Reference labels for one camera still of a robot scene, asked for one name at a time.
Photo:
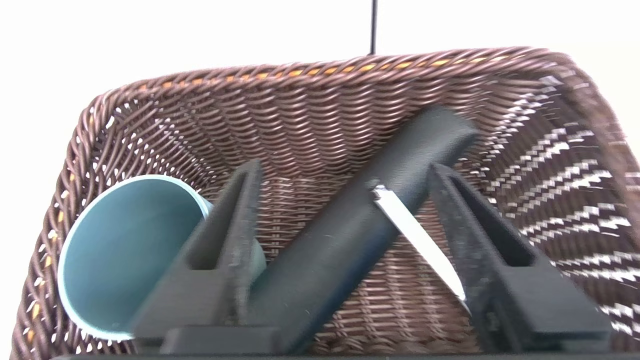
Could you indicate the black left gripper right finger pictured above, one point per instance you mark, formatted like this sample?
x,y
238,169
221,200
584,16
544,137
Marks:
x,y
505,290

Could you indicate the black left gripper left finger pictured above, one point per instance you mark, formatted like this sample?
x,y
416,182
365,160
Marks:
x,y
215,285

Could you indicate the blue-grey plastic cup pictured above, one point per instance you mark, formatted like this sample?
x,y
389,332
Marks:
x,y
120,255

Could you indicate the white pen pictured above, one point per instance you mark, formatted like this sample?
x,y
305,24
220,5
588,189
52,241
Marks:
x,y
420,235

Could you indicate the black soft case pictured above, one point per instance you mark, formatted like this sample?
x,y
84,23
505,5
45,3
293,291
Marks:
x,y
340,235

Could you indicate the dark brown wicker basket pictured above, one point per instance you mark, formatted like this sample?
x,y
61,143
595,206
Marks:
x,y
325,125

